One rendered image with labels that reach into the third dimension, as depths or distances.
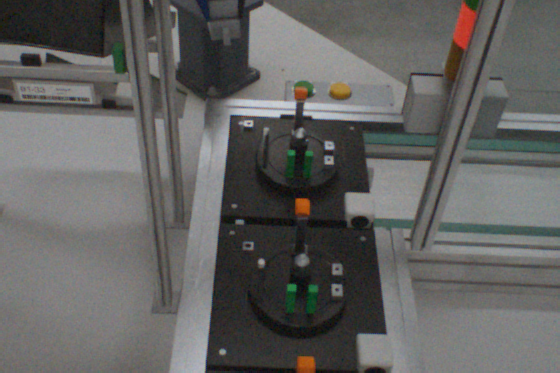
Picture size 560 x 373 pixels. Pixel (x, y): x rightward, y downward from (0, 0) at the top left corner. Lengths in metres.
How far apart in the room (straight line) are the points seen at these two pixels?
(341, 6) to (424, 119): 2.56
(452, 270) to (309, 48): 0.71
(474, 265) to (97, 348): 0.59
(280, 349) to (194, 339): 0.12
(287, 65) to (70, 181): 0.56
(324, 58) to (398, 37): 1.72
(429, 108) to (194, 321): 0.43
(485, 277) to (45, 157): 0.82
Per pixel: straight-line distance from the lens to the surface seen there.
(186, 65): 1.45
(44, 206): 1.26
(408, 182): 1.22
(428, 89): 0.89
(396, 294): 1.01
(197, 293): 0.99
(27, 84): 0.80
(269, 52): 1.58
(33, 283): 1.15
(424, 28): 3.38
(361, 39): 3.22
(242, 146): 1.16
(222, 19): 1.01
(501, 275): 1.14
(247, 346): 0.92
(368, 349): 0.91
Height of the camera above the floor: 1.76
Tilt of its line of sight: 44 degrees down
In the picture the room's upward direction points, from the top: 4 degrees clockwise
